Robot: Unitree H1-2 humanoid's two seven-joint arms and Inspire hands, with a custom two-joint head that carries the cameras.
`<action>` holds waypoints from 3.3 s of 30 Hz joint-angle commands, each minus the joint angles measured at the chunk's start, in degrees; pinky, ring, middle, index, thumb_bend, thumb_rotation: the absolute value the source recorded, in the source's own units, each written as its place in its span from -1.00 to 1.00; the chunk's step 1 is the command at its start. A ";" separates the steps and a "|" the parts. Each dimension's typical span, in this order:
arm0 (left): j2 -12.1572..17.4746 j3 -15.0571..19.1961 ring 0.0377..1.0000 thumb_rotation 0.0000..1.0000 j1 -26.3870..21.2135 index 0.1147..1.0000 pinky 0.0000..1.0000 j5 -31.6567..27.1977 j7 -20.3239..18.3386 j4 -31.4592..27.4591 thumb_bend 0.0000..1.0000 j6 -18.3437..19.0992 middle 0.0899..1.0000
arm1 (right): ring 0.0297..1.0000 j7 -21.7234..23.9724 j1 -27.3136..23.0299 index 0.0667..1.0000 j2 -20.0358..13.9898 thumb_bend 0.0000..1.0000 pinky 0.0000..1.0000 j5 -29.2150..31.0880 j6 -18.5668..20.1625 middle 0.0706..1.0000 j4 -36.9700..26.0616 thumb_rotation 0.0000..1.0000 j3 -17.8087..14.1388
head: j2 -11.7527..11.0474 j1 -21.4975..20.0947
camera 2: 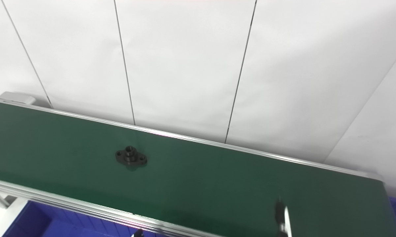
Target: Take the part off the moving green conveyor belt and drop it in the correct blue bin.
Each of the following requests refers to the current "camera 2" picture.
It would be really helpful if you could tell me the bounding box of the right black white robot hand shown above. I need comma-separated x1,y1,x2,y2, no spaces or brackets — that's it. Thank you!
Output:
275,197,290,237

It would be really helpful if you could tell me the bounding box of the black flanged metal part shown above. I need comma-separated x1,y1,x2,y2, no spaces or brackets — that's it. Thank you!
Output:
115,146,148,167

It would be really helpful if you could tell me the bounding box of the green conveyor belt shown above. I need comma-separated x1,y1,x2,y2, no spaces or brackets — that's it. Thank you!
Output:
0,92,396,237
0,101,396,237

